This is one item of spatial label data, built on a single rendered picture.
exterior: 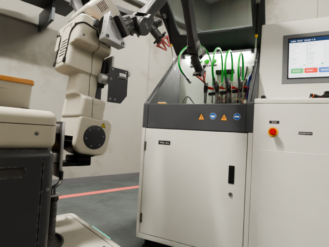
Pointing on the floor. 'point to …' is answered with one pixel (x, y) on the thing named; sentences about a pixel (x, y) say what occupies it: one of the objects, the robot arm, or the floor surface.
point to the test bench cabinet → (149, 240)
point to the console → (289, 152)
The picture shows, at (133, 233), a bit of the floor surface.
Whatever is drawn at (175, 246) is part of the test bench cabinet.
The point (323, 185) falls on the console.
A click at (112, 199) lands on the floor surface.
